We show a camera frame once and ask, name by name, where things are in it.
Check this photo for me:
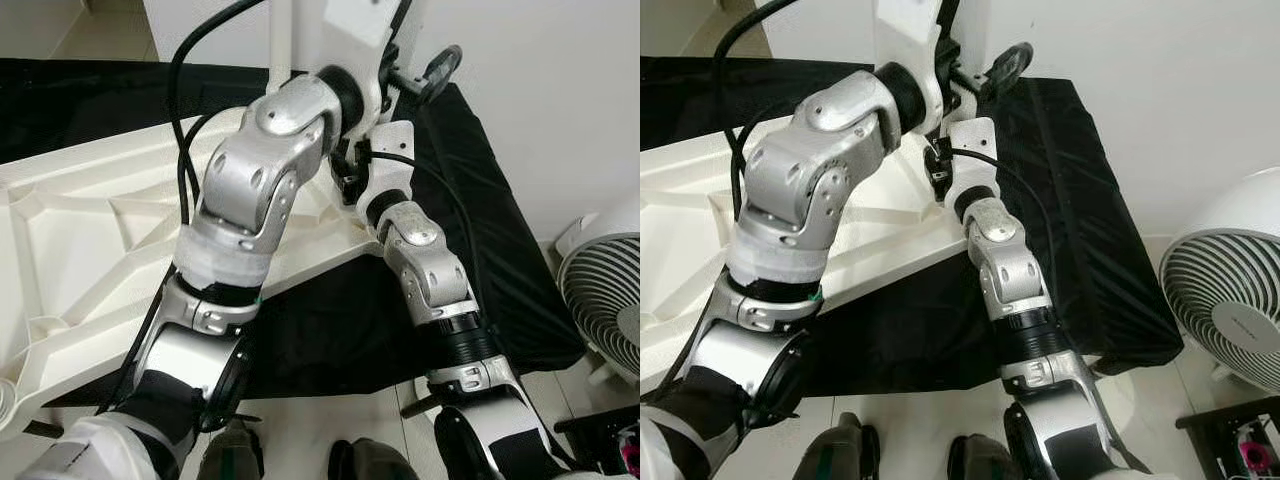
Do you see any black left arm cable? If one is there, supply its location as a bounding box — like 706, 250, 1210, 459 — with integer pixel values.
168, 0, 266, 226
712, 0, 801, 216

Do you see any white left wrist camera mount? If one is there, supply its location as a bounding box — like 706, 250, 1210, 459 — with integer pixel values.
872, 0, 949, 136
318, 0, 406, 131

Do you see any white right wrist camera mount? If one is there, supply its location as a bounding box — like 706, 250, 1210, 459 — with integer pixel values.
935, 118, 998, 201
352, 120, 416, 209

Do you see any dark robot right foot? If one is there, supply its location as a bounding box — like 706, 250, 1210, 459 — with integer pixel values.
330, 438, 421, 480
945, 435, 1021, 480

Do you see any dark robot left foot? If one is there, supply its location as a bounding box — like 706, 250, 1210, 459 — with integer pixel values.
195, 420, 266, 480
800, 412, 881, 480

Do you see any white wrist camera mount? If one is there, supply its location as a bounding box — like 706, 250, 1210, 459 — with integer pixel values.
872, 0, 949, 136
352, 120, 416, 209
318, 0, 406, 131
935, 118, 998, 201

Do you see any black tablecloth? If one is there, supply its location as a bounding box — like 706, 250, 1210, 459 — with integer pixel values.
0, 58, 586, 406
640, 55, 1183, 396

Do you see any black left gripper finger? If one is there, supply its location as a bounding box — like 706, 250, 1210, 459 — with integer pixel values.
985, 42, 1034, 99
420, 45, 464, 103

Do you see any dark robot foot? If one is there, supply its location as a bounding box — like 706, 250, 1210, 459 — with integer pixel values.
945, 435, 1021, 480
800, 412, 881, 480
195, 420, 266, 480
330, 438, 421, 480

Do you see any black floor stand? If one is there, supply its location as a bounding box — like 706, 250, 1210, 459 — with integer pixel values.
555, 405, 641, 480
1175, 395, 1280, 480

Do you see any white plastic table leg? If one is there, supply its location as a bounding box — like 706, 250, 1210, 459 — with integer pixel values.
385, 0, 433, 126
268, 0, 297, 79
940, 0, 993, 136

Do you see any white round floor fan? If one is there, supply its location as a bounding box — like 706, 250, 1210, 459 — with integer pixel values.
555, 195, 641, 381
1160, 165, 1280, 391

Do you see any white plastic table top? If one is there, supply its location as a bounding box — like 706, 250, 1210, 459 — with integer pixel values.
640, 105, 976, 396
0, 95, 386, 441

